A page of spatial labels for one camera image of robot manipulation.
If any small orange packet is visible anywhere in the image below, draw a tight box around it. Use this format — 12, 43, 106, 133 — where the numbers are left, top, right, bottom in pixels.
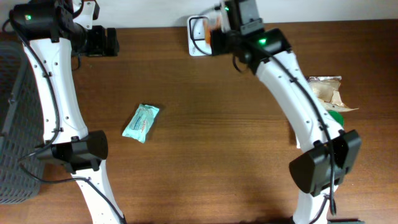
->
203, 16, 221, 45

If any teal tissue pack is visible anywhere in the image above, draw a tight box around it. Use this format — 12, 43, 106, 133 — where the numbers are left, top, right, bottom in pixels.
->
122, 104, 160, 143

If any beige snack bag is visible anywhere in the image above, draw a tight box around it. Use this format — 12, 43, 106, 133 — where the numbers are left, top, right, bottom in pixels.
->
307, 76, 356, 113

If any green lid jar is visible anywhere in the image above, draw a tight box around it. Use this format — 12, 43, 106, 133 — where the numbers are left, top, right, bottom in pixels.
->
329, 111, 345, 127

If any white cream tube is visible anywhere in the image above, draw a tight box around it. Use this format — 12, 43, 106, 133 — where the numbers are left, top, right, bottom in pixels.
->
295, 134, 301, 149

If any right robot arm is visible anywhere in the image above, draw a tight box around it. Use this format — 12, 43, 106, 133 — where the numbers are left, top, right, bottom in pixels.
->
210, 1, 362, 223

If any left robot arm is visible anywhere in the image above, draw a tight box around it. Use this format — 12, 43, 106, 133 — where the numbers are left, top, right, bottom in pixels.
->
9, 1, 126, 223

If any white barcode scanner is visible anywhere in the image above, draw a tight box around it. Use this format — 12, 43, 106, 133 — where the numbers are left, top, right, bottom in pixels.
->
187, 15, 212, 57

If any grey plastic mesh basket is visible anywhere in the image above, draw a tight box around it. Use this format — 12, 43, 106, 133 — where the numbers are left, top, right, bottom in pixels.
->
1, 41, 44, 204

